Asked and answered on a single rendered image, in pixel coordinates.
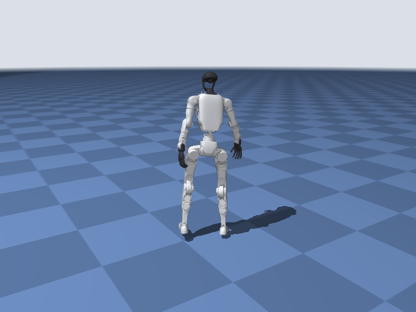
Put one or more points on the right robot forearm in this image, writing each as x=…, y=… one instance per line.
x=236, y=134

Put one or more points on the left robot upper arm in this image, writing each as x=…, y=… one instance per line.
x=191, y=102

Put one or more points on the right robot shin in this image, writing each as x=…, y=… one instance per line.
x=222, y=206

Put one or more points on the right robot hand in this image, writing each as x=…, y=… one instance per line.
x=237, y=149

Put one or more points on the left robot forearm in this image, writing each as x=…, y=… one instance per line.
x=183, y=135

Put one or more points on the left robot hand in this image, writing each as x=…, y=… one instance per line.
x=181, y=156

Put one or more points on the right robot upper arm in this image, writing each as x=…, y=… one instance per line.
x=230, y=113

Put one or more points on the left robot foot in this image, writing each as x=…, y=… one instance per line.
x=184, y=228

